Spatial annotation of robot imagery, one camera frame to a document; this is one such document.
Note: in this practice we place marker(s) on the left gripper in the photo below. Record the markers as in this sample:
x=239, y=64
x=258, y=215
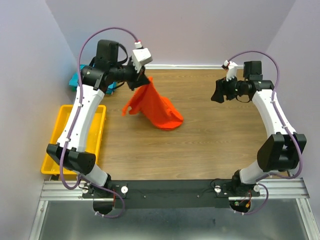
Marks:
x=139, y=79

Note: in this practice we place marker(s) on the teal folded t shirt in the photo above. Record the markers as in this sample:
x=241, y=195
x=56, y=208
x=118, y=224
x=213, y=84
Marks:
x=73, y=82

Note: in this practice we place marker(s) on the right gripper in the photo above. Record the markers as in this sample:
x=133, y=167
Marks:
x=222, y=89

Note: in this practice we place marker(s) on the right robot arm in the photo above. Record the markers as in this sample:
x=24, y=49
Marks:
x=283, y=148

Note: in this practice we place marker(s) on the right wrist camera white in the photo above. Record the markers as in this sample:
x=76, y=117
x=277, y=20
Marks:
x=231, y=69

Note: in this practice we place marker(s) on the orange t shirt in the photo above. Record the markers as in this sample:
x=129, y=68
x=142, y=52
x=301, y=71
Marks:
x=158, y=109

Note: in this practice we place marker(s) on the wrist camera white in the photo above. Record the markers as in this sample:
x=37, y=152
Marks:
x=231, y=69
x=140, y=56

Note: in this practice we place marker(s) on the aluminium frame rail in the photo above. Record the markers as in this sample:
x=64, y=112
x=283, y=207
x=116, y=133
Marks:
x=281, y=212

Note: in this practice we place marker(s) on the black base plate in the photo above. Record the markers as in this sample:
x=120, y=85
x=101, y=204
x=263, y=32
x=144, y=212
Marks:
x=170, y=194

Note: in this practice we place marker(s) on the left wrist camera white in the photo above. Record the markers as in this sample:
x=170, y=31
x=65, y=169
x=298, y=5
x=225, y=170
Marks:
x=140, y=56

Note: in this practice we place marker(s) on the yellow plastic bin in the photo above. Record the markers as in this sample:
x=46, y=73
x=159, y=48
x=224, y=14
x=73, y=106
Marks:
x=94, y=138

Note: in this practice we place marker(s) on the white table edge strip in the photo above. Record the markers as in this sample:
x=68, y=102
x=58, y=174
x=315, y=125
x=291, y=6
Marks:
x=182, y=67

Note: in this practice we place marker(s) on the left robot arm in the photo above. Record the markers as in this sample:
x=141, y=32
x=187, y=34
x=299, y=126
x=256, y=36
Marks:
x=69, y=151

